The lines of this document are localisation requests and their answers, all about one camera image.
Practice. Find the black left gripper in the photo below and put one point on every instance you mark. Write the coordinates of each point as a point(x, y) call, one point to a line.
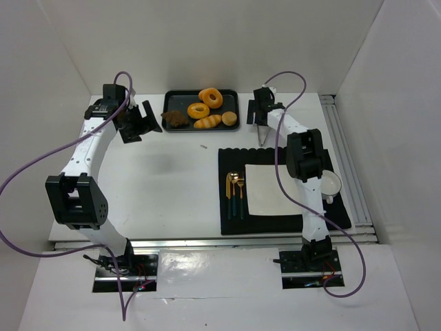
point(138, 121)

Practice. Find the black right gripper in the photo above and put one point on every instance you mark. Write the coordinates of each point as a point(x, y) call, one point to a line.
point(259, 117)

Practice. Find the metal tongs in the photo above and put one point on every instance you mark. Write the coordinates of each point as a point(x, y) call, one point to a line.
point(262, 134)

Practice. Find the orange bagel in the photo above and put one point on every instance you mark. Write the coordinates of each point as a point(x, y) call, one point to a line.
point(198, 111)
point(211, 97)

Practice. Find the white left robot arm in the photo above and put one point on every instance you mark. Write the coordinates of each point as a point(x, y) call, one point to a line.
point(75, 197)

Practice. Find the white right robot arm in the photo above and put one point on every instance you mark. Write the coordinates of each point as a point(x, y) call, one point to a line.
point(305, 162)

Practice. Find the striped orange bread roll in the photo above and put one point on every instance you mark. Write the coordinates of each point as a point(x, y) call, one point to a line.
point(208, 122)

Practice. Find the round tan bun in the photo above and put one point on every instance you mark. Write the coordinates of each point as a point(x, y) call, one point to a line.
point(229, 118)

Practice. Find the brown croissant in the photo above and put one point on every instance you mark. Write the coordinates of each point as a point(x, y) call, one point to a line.
point(175, 118)

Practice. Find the black baking tray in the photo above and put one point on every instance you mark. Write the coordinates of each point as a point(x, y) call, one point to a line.
point(180, 100)

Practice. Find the white square plate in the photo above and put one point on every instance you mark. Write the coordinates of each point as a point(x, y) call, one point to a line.
point(264, 196)

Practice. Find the white cup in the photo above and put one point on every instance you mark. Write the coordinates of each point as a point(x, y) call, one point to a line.
point(331, 185)

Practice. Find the black placemat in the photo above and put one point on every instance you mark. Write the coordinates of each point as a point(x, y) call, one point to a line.
point(235, 159)

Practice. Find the gold spoon green handle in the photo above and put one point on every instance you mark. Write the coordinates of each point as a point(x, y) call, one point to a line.
point(234, 179)

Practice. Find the gold fork green handle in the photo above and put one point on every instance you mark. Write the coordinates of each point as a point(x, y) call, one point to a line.
point(241, 183)

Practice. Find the gold knife green handle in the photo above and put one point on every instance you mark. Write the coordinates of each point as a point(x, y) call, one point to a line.
point(228, 195)

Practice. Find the aluminium rail front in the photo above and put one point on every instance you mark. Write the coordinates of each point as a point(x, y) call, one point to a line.
point(206, 243)

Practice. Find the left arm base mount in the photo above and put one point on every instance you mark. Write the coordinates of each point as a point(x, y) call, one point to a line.
point(140, 276)

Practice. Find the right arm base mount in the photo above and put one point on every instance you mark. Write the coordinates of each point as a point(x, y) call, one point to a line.
point(297, 272)

